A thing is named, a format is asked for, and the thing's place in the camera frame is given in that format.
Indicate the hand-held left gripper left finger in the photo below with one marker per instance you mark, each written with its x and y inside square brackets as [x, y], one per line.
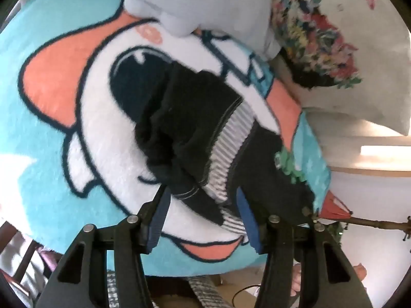
[158, 218]

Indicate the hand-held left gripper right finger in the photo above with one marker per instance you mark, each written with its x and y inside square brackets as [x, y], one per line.
[249, 221]

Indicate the grey checked cloth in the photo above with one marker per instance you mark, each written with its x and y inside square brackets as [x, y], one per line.
[200, 290]

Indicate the wooden chair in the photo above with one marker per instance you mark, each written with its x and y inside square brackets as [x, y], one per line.
[22, 256]

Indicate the blue cartoon printed blanket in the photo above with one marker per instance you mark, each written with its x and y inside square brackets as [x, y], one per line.
[48, 134]

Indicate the red lampshade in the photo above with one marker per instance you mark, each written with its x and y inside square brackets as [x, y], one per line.
[334, 210]

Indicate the wooden turned pole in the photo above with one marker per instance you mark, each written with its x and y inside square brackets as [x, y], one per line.
[372, 222]

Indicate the white floral pillow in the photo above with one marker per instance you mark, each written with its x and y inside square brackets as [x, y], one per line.
[369, 70]

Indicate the black and striped sock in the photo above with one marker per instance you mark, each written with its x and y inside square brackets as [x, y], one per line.
[192, 118]

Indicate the light blue cloth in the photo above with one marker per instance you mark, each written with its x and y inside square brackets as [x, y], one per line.
[208, 6]

